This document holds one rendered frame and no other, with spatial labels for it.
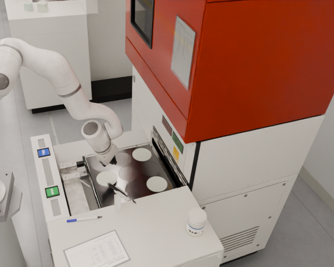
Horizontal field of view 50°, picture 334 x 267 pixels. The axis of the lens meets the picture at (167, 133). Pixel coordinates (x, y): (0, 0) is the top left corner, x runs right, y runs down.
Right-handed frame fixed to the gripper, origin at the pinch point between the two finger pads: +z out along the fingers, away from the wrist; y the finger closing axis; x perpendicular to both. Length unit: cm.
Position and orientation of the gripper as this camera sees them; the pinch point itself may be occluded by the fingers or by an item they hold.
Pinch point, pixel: (112, 160)
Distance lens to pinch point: 170.1
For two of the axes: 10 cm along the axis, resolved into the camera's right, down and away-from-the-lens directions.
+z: 1.4, 4.8, 8.7
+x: 8.5, 3.8, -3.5
